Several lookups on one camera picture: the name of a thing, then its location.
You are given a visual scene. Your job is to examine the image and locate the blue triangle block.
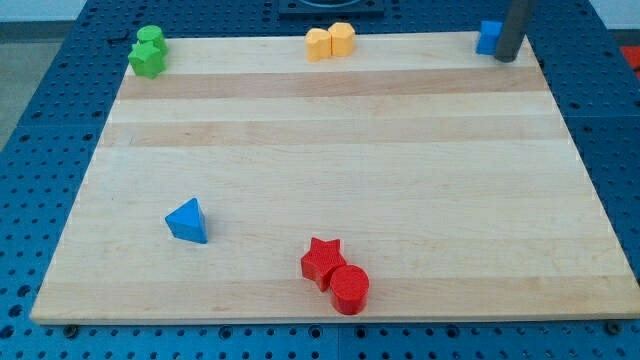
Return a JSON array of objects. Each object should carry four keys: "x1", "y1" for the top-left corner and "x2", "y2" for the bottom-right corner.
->
[{"x1": 165, "y1": 198, "x2": 208, "y2": 244}]

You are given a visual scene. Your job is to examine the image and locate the yellow hexagon block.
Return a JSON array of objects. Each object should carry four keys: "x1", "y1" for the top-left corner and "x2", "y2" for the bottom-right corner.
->
[{"x1": 328, "y1": 22, "x2": 356, "y2": 57}]

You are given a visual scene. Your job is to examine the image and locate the red star block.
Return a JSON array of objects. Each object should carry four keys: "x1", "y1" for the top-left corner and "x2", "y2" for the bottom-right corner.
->
[{"x1": 300, "y1": 237, "x2": 347, "y2": 292}]

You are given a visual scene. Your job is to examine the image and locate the red cylinder block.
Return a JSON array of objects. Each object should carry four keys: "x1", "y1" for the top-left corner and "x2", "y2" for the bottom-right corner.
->
[{"x1": 330, "y1": 265, "x2": 370, "y2": 315}]

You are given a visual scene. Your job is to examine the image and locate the wooden board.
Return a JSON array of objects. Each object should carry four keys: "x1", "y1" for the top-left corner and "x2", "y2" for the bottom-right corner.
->
[{"x1": 31, "y1": 32, "x2": 639, "y2": 325}]

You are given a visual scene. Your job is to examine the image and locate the yellow heart block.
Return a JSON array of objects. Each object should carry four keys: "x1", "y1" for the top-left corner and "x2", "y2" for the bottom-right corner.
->
[{"x1": 305, "y1": 28, "x2": 332, "y2": 62}]

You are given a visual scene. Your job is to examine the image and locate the green star block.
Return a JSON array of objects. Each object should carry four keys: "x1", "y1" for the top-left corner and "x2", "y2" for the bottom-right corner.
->
[{"x1": 128, "y1": 42, "x2": 166, "y2": 79}]

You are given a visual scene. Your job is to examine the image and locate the green cylinder block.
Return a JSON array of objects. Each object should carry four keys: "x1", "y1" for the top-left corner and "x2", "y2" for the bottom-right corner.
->
[{"x1": 136, "y1": 25, "x2": 168, "y2": 56}]

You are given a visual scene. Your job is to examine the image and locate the blue cube block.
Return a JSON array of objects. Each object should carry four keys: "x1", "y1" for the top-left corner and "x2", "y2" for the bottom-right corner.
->
[{"x1": 476, "y1": 20, "x2": 503, "y2": 55}]

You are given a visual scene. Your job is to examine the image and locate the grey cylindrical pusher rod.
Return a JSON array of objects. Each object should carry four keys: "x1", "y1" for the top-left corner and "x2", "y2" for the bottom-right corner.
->
[{"x1": 494, "y1": 0, "x2": 537, "y2": 63}]

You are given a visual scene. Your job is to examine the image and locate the red object at right edge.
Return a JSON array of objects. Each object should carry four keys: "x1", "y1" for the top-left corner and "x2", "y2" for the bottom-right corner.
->
[{"x1": 620, "y1": 45, "x2": 640, "y2": 78}]

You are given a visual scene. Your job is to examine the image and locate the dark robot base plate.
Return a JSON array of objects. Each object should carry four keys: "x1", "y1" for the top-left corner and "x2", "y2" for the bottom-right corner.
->
[{"x1": 277, "y1": 0, "x2": 385, "y2": 17}]

